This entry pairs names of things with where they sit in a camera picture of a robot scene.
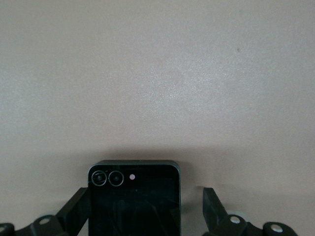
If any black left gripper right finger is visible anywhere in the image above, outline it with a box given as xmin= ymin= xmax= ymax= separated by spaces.
xmin=202 ymin=187 xmax=300 ymax=236

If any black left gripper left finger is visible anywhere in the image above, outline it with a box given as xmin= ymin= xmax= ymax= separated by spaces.
xmin=0 ymin=187 xmax=90 ymax=236

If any black flip phone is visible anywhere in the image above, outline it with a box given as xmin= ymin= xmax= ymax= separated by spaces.
xmin=88 ymin=159 xmax=182 ymax=236

